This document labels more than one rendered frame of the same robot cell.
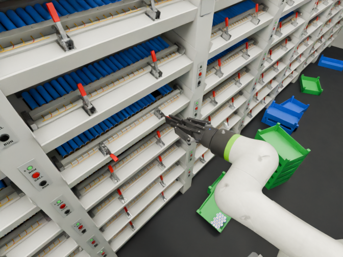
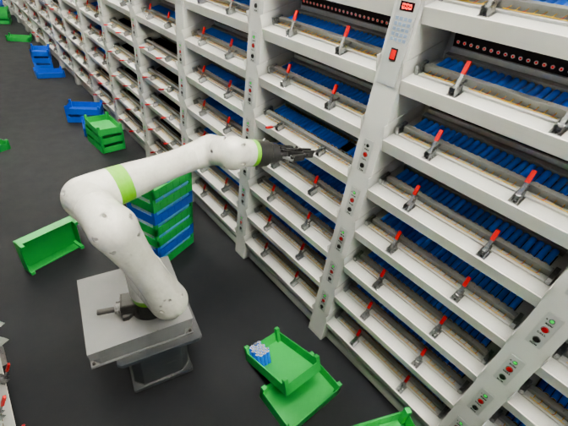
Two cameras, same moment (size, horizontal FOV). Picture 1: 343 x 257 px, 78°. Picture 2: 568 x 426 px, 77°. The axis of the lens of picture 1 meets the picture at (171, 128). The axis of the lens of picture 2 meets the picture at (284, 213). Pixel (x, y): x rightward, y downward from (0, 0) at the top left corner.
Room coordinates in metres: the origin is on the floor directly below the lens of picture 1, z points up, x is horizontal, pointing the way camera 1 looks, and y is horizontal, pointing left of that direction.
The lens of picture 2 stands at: (0.58, -1.29, 1.57)
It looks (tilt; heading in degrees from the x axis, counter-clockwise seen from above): 36 degrees down; 91
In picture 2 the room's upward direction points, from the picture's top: 9 degrees clockwise
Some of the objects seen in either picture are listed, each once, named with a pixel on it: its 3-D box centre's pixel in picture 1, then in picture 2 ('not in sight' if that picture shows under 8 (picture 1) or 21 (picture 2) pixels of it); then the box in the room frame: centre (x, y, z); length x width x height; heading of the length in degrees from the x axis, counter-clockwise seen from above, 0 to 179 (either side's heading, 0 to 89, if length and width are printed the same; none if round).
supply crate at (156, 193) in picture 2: not in sight; (158, 176); (-0.15, 0.31, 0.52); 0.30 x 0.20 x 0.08; 68
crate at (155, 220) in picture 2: not in sight; (161, 200); (-0.15, 0.31, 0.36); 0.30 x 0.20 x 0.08; 68
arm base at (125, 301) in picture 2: not in sight; (134, 303); (0.04, -0.42, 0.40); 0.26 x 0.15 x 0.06; 26
